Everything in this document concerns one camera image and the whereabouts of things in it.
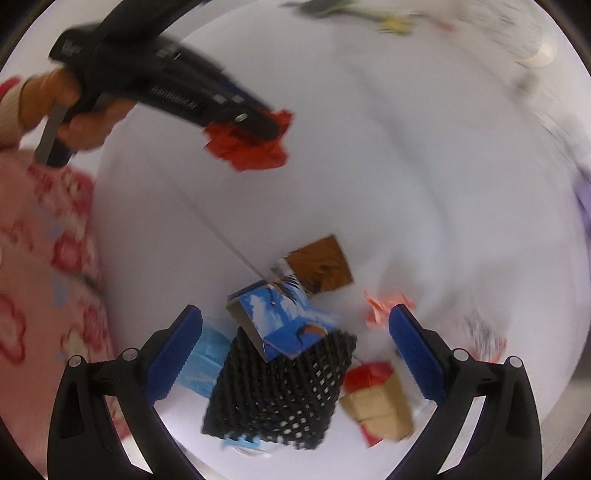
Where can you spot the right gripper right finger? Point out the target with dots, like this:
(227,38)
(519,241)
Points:
(506,442)

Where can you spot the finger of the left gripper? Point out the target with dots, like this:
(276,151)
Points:
(247,119)

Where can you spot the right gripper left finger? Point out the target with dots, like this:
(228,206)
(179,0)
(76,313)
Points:
(83,442)

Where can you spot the red paper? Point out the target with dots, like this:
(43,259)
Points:
(245,152)

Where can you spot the blue face mask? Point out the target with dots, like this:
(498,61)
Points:
(200,372)

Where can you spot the cream sleeve left forearm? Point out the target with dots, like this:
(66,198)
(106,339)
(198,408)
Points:
(11,128)

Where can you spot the left hand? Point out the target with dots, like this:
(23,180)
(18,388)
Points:
(86,131)

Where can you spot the red labelled plastic wrapper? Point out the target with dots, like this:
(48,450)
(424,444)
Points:
(484,343)

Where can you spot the pink floral clothing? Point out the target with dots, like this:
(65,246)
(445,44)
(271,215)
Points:
(51,308)

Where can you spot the brown cardboard piece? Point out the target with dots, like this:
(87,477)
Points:
(321,266)

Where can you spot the yellow sticky notes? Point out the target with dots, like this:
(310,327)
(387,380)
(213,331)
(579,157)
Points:
(397,25)

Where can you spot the pink crumpled paper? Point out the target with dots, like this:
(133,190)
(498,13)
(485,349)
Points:
(378,315)

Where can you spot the blue printed carton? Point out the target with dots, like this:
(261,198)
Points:
(278,318)

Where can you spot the black foam net sleeve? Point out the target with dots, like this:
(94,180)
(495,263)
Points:
(284,401)

